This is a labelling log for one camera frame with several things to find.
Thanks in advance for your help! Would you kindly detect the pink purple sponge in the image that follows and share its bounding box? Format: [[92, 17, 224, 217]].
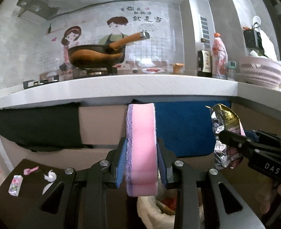
[[125, 103, 158, 197]]

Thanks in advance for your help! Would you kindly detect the silver foil snack wrapper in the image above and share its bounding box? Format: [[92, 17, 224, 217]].
[[208, 103, 245, 170]]

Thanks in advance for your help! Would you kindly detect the pink candy stick wrapper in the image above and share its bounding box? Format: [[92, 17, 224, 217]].
[[23, 166, 39, 176]]

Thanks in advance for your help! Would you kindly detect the red plastic bag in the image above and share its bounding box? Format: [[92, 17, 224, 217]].
[[161, 196, 177, 211]]

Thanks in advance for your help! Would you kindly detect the trash bin with plastic liner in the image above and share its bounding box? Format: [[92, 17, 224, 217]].
[[136, 186, 206, 229]]

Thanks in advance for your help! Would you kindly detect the white kitchen countertop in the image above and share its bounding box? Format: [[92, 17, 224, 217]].
[[0, 74, 281, 122]]

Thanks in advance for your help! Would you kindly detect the person's right hand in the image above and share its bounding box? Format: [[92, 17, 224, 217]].
[[255, 182, 281, 214]]

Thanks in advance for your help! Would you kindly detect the blue hanging towel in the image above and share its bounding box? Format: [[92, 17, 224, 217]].
[[131, 98, 233, 158]]

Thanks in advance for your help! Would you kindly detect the pink plastic colander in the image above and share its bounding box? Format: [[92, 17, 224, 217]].
[[239, 56, 281, 89]]

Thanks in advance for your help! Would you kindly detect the white crumpled paper scrap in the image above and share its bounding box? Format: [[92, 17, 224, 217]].
[[43, 170, 57, 182]]

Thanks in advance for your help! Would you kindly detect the small teal timer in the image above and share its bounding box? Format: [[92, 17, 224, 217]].
[[226, 61, 237, 81]]

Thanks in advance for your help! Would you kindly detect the red plastic bottle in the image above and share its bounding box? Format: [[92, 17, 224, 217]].
[[211, 33, 228, 80]]

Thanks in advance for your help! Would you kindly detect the black hanging cloth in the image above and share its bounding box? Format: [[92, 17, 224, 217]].
[[0, 103, 93, 152]]

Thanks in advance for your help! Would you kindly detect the dark soy sauce bottle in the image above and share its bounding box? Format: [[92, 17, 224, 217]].
[[197, 38, 212, 77]]

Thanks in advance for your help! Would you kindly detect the black knife holder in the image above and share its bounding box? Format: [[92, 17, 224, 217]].
[[243, 27, 264, 54]]

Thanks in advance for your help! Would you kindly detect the small orange cup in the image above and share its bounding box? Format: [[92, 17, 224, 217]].
[[171, 63, 185, 74]]

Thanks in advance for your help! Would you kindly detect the small white purple carton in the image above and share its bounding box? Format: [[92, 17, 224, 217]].
[[8, 175, 23, 196]]

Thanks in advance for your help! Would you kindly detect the gas stove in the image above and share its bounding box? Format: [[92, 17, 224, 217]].
[[23, 66, 118, 90]]

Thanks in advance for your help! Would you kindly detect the brown wok with wooden handle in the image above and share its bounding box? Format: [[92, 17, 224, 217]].
[[68, 31, 150, 69]]

